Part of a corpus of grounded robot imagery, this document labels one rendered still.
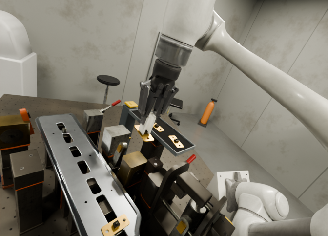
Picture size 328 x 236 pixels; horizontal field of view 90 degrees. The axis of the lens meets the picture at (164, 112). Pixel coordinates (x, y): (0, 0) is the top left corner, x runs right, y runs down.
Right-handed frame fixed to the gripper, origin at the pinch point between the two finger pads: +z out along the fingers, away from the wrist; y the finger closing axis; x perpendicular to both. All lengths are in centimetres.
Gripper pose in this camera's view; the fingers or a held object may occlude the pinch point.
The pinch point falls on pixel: (147, 123)
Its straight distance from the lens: 53.5
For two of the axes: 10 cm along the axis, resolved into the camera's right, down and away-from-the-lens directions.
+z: -3.4, 8.4, 4.3
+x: 5.3, 5.4, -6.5
